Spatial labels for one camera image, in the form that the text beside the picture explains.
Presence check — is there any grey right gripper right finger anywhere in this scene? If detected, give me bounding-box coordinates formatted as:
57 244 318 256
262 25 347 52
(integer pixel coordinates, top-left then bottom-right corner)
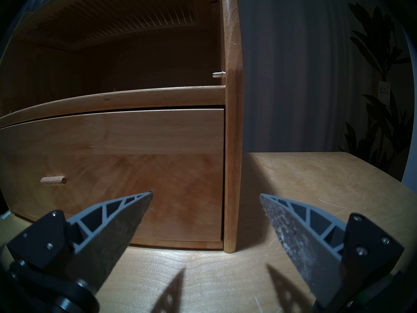
260 194 405 309

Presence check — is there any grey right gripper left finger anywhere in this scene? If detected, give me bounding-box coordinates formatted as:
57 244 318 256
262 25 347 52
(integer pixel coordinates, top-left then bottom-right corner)
7 191 153 296

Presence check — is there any wooden pull-out slatted tray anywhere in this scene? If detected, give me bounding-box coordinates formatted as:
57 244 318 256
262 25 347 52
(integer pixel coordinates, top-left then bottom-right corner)
15 0 218 52

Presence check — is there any wooden drawer with peg knob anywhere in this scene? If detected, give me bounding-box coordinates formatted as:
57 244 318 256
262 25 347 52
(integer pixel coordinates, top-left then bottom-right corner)
0 109 225 243

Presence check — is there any white paper plant tag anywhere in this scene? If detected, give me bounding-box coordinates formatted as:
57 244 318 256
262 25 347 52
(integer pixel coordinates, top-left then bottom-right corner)
378 81 391 105

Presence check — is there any grey pleated curtain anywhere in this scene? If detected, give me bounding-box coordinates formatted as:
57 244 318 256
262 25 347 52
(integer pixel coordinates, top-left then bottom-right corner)
236 0 408 153

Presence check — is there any tall dark leafy plant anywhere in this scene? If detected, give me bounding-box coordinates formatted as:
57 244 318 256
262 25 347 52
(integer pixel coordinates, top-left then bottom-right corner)
337 2 414 182

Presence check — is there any wooden cabinet frame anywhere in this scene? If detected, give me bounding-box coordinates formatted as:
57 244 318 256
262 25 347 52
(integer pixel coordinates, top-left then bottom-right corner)
0 0 244 253

